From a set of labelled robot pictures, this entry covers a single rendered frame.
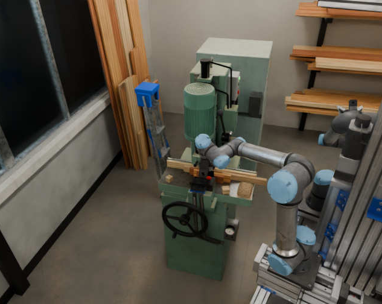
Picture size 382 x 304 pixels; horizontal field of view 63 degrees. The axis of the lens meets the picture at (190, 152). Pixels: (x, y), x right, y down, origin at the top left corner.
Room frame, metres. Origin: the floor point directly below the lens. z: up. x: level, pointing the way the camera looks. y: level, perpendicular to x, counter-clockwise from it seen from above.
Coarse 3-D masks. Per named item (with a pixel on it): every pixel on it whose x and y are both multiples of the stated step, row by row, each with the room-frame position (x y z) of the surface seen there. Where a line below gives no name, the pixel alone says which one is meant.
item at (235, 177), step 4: (184, 168) 1.64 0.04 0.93; (188, 168) 1.63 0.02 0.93; (188, 172) 1.63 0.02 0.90; (224, 172) 1.58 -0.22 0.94; (232, 176) 1.55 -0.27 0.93; (236, 176) 1.54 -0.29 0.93; (240, 176) 1.53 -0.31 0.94; (244, 176) 1.53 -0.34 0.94; (248, 176) 1.53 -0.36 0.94; (240, 180) 1.53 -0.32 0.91; (244, 180) 1.52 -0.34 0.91; (248, 180) 1.52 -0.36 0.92; (252, 180) 1.51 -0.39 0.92; (256, 180) 1.50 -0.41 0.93; (260, 180) 1.49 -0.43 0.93; (264, 180) 1.49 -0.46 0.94; (260, 184) 1.49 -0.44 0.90; (264, 184) 1.49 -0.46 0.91
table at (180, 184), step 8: (168, 168) 1.68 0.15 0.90; (176, 168) 1.68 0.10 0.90; (176, 176) 1.59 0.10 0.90; (184, 176) 1.59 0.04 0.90; (192, 176) 1.59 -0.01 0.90; (160, 184) 1.53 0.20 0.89; (168, 184) 1.52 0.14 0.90; (176, 184) 1.51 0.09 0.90; (184, 184) 1.51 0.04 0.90; (216, 184) 1.51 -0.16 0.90; (224, 184) 1.50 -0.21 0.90; (232, 184) 1.50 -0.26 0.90; (176, 192) 1.49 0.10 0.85; (184, 192) 1.48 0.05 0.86; (216, 192) 1.43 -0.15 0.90; (232, 192) 1.42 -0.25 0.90; (216, 200) 1.39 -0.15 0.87; (224, 200) 1.40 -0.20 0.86; (232, 200) 1.39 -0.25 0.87; (240, 200) 1.37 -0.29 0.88; (248, 200) 1.36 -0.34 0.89; (208, 208) 1.33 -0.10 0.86
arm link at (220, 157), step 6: (210, 150) 1.23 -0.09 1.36; (216, 150) 1.23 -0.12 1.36; (222, 150) 1.23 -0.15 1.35; (228, 150) 1.24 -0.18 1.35; (210, 156) 1.21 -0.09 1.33; (216, 156) 1.20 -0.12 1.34; (222, 156) 1.20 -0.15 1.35; (228, 156) 1.21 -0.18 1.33; (216, 162) 1.18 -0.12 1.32; (222, 162) 1.17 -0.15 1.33; (228, 162) 1.20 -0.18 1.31; (222, 168) 1.18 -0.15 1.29
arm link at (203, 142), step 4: (200, 136) 1.28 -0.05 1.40; (204, 136) 1.28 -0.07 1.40; (208, 136) 1.28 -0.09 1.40; (196, 140) 1.27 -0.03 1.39; (200, 140) 1.27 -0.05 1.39; (204, 140) 1.26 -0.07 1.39; (208, 140) 1.26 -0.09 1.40; (196, 144) 1.26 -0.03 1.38; (200, 144) 1.25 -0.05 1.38; (204, 144) 1.24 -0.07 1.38; (208, 144) 1.25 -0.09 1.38; (212, 144) 1.26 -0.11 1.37; (200, 148) 1.25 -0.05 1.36; (204, 148) 1.25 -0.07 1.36; (200, 152) 1.27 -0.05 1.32; (204, 152) 1.24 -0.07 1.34
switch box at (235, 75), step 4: (232, 72) 1.91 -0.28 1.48; (236, 72) 1.91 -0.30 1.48; (228, 76) 1.85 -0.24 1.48; (232, 76) 1.85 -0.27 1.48; (236, 76) 1.85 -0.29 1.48; (228, 80) 1.85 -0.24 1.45; (232, 80) 1.84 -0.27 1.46; (236, 80) 1.83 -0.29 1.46; (228, 84) 1.84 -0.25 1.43; (232, 84) 1.84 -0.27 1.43; (236, 84) 1.83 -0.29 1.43; (228, 88) 1.84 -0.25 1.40; (232, 88) 1.84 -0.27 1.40; (236, 88) 1.83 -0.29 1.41; (228, 92) 1.84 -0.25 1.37; (232, 92) 1.84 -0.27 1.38; (236, 92) 1.83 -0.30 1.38; (232, 96) 1.84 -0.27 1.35; (236, 96) 1.84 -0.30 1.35; (232, 100) 1.84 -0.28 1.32
